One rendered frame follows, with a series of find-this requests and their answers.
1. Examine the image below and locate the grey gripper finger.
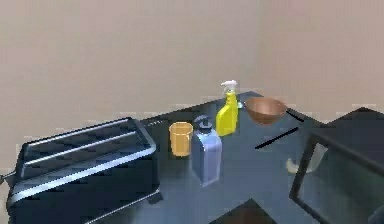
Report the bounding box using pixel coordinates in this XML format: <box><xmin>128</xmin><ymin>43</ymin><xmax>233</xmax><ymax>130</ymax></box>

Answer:
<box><xmin>254</xmin><ymin>126</ymin><xmax>300</xmax><ymax>151</ymax></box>
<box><xmin>285</xmin><ymin>110</ymin><xmax>306</xmax><ymax>124</ymax></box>

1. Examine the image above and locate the copper brown bowl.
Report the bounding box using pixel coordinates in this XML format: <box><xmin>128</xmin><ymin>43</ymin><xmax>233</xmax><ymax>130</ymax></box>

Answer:
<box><xmin>244</xmin><ymin>96</ymin><xmax>289</xmax><ymax>126</ymax></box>

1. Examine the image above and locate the white curved object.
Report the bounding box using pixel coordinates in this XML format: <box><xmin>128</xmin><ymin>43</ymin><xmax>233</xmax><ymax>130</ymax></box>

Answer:
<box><xmin>285</xmin><ymin>143</ymin><xmax>330</xmax><ymax>175</ymax></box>

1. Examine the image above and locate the yellow spray bottle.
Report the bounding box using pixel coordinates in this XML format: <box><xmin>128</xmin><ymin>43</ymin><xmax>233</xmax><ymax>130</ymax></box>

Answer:
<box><xmin>215</xmin><ymin>79</ymin><xmax>241</xmax><ymax>137</ymax></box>

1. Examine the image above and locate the blue soap bottle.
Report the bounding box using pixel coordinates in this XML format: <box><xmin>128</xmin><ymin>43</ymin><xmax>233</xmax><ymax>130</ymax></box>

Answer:
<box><xmin>191</xmin><ymin>114</ymin><xmax>224</xmax><ymax>188</ymax></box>

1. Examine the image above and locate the dark brown flat slab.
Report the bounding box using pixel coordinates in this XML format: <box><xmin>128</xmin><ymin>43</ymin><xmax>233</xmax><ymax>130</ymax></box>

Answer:
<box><xmin>209</xmin><ymin>197</ymin><xmax>278</xmax><ymax>224</ymax></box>

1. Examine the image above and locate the black framed glass box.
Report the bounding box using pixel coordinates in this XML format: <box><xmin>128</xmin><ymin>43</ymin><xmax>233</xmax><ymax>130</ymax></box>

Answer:
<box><xmin>288</xmin><ymin>132</ymin><xmax>384</xmax><ymax>224</ymax></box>

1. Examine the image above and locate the yellow cup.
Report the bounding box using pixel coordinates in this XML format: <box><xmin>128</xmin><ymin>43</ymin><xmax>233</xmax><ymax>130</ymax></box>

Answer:
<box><xmin>168</xmin><ymin>121</ymin><xmax>195</xmax><ymax>158</ymax></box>

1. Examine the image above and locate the black silver toaster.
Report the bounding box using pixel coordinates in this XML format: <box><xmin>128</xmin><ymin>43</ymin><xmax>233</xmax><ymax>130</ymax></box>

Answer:
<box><xmin>0</xmin><ymin>116</ymin><xmax>164</xmax><ymax>224</ymax></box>

